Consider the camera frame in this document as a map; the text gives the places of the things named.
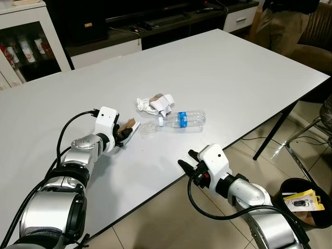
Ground white brown card scrap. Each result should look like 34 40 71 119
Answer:
120 118 142 144

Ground black rubbish bin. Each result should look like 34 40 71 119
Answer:
280 178 332 230

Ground crumpled white paper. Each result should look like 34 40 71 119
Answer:
136 97 159 116

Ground clear bottle blue label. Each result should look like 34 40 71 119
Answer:
158 110 206 130

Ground torn cardboard paper roll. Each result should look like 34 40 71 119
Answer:
149 92 178 118

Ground black table leg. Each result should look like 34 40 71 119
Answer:
253 101 286 160

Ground yellow black package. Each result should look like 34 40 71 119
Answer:
284 190 325 212

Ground grey checked fabric chair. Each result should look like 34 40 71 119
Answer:
285 95 332 174

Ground brown cardboard piece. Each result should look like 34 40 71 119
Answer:
297 209 318 227

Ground black television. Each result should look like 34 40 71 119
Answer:
44 0 229 48

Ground white glass-door cabinet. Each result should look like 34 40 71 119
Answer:
0 0 72 90

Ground white red-print bottle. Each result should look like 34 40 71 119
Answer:
20 36 36 64
4 44 20 65
34 35 47 55

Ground dark bench white drawers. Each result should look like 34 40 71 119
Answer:
65 0 260 70

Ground brown leather chair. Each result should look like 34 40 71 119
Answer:
290 3 332 74

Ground person in dark jacket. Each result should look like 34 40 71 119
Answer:
249 0 321 57

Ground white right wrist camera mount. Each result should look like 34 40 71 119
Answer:
199 144 233 183

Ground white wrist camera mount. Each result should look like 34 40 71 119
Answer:
94 106 121 153
199 144 233 183

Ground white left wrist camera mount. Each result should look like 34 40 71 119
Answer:
94 106 121 153

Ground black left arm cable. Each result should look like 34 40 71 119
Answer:
0 108 100 247

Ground thin black floor cable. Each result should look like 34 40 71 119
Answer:
241 134 291 146

